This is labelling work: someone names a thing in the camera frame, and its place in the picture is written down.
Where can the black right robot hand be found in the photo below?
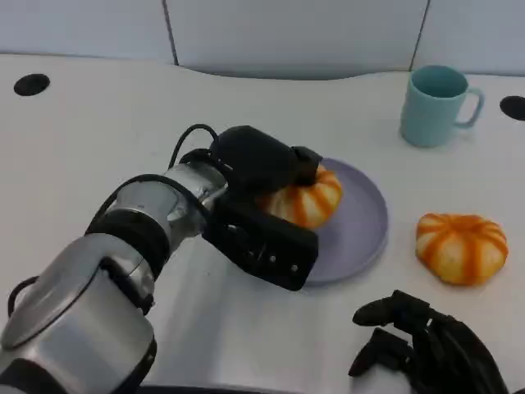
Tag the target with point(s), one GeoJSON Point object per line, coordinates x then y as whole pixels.
{"type": "Point", "coordinates": [447, 357]}

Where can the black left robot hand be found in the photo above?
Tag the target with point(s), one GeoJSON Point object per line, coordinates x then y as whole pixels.
{"type": "Point", "coordinates": [254, 160]}

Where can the orange white toy bread roll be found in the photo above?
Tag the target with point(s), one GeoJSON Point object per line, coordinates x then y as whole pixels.
{"type": "Point", "coordinates": [316, 205]}
{"type": "Point", "coordinates": [461, 248]}

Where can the lilac plate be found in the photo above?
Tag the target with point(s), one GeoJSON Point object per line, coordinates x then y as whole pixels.
{"type": "Point", "coordinates": [357, 230]}

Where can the grey partition panel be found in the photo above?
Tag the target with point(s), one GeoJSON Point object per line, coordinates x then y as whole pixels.
{"type": "Point", "coordinates": [295, 37]}
{"type": "Point", "coordinates": [82, 28]}
{"type": "Point", "coordinates": [476, 33]}

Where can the pale green mug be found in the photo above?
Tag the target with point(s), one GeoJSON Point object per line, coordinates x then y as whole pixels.
{"type": "Point", "coordinates": [426, 119]}

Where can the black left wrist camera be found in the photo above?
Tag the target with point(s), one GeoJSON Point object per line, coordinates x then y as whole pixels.
{"type": "Point", "coordinates": [266, 246]}

